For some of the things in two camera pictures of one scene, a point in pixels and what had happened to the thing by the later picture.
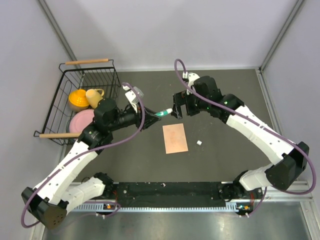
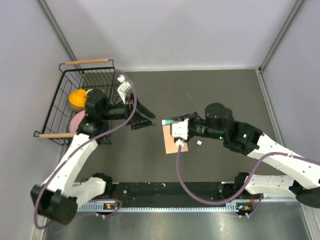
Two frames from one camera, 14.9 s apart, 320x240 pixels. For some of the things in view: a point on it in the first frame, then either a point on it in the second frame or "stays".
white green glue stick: [165, 112] to [167, 122]
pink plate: [80, 120] stays
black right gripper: [182, 98] to [190, 117]
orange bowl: [78, 100] stays
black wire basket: [84, 75] stays
